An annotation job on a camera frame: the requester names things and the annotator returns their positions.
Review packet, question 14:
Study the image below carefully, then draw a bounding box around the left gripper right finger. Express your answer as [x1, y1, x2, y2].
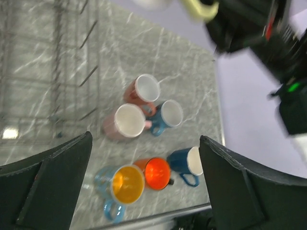
[199, 136, 307, 230]

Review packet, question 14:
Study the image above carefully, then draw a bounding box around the orange enamel mug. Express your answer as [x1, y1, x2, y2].
[133, 157, 174, 191]

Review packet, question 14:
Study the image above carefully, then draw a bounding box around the blue patterned mug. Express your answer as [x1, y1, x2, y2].
[147, 100, 184, 137]

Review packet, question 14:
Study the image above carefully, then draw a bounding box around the dark blue white-inside mug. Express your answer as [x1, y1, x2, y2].
[166, 147, 203, 187]

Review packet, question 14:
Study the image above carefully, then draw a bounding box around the pale yellow mug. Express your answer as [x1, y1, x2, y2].
[131, 0, 220, 23]

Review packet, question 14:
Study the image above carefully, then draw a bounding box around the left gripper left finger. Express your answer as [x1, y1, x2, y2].
[0, 131, 93, 230]

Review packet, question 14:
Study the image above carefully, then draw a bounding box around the aluminium mounting rail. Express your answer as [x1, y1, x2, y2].
[92, 203, 212, 230]

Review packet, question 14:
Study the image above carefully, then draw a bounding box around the light blue yellow-inside mug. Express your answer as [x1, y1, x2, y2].
[94, 164, 145, 223]

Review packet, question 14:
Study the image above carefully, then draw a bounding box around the salmon pink mug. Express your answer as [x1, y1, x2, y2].
[123, 74, 161, 116]

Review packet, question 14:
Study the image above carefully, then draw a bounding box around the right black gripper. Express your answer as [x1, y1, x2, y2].
[204, 0, 307, 84]

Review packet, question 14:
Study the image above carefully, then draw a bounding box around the grey wire dish rack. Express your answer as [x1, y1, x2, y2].
[0, 0, 101, 144]

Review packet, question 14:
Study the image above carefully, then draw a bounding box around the light pink mug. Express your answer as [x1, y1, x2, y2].
[102, 103, 152, 140]

